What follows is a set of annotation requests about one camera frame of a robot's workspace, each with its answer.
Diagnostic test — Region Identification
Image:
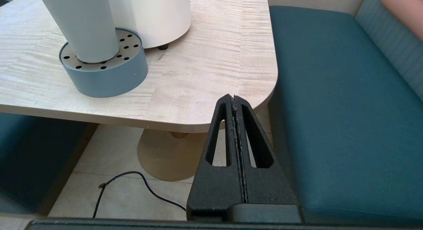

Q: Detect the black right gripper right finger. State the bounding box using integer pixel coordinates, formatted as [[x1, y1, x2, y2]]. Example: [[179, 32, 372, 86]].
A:
[[234, 95, 300, 206]]

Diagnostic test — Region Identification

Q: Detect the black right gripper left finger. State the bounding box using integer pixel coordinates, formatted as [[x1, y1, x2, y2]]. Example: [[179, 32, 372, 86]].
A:
[[187, 94, 247, 221]]

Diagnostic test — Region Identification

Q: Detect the grey plastic cup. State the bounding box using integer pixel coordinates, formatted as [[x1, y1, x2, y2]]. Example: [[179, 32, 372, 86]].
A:
[[37, 0, 120, 63]]

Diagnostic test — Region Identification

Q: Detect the empty blue bench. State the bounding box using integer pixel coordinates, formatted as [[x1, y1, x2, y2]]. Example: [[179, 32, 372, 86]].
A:
[[267, 0, 423, 224]]

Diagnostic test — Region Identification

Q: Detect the large blue-grey perforated drip tray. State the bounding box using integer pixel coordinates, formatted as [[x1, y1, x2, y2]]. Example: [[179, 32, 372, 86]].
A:
[[59, 28, 149, 98]]

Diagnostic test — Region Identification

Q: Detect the large dispenser with dark tea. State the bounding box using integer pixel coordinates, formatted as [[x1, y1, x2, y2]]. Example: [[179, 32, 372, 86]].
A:
[[106, 0, 192, 51]]

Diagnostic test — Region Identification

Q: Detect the blue bench with snack packet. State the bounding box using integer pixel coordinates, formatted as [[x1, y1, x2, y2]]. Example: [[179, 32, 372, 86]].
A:
[[0, 113, 98, 215]]

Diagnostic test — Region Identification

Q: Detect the short pink bolster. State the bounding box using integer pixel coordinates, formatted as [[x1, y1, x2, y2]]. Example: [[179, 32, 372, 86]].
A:
[[377, 0, 423, 42]]

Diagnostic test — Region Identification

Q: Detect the tan table pedestal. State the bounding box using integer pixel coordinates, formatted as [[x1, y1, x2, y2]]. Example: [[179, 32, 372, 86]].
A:
[[137, 128, 212, 181]]

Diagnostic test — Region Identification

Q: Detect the black floor cable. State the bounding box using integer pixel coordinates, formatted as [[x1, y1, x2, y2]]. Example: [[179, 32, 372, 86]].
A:
[[93, 171, 187, 219]]

